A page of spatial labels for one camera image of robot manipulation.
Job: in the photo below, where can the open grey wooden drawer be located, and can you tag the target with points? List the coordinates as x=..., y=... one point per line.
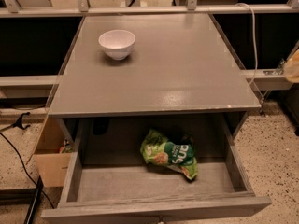
x=108, y=182

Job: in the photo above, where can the small item in box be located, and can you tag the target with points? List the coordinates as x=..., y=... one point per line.
x=66, y=147

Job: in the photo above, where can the cardboard box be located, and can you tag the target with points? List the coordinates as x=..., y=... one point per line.
x=51, y=161

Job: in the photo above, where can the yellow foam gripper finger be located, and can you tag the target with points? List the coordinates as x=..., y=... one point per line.
x=291, y=68

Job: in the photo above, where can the grey cabinet with top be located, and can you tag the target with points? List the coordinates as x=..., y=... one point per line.
x=179, y=65

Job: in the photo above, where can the black clamp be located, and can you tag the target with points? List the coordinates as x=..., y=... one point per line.
x=17, y=124

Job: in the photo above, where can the green rice chip bag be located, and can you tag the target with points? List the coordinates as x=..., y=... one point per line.
x=159, y=150

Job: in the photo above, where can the white bowl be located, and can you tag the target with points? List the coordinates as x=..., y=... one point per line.
x=117, y=44

